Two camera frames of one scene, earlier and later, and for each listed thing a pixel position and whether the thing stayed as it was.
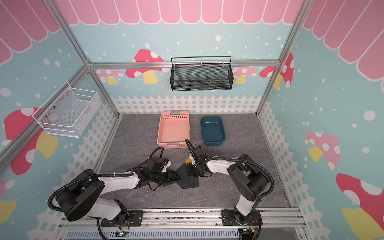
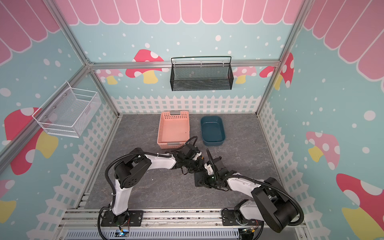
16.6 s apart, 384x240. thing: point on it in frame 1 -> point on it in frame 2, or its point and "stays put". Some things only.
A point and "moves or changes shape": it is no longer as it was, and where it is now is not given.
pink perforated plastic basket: (173, 130) stays put
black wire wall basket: (201, 73) stays put
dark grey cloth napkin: (186, 181) moves or changes shape
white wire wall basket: (68, 110) stays put
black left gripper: (169, 178) -> (199, 165)
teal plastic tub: (213, 132) stays put
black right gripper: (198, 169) -> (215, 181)
